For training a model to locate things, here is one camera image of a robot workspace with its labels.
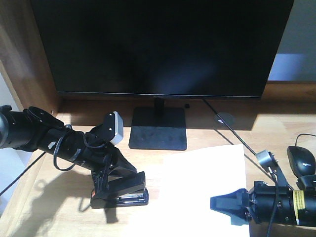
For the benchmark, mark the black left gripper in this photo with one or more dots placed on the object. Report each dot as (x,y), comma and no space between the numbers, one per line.
(90,150)

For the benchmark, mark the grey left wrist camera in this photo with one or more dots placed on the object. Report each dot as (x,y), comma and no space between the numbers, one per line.
(114,127)

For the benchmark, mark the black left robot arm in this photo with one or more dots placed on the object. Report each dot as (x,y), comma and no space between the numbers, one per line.
(25,130)

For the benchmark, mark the grey desk cable grommet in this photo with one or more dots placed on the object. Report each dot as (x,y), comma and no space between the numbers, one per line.
(223,117)

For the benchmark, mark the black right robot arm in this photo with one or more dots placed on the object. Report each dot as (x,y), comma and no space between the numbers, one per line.
(307,210)

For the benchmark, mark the black stapler with orange label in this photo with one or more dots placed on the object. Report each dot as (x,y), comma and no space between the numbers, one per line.
(124,192)

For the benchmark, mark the white paper sheet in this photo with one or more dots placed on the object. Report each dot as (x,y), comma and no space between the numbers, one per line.
(180,187)

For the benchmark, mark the wooden computer desk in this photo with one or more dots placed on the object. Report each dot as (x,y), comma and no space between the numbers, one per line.
(45,201)

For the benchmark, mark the black computer mouse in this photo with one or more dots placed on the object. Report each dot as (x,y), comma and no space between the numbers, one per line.
(301,160)

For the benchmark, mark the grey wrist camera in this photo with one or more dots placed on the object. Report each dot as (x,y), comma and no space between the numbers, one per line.
(267,159)
(114,127)

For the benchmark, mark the black computer monitor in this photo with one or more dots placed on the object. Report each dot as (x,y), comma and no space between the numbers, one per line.
(198,49)

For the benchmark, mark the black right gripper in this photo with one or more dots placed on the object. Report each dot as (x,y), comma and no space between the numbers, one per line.
(269,205)

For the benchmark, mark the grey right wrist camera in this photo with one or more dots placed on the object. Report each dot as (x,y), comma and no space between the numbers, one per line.
(267,159)

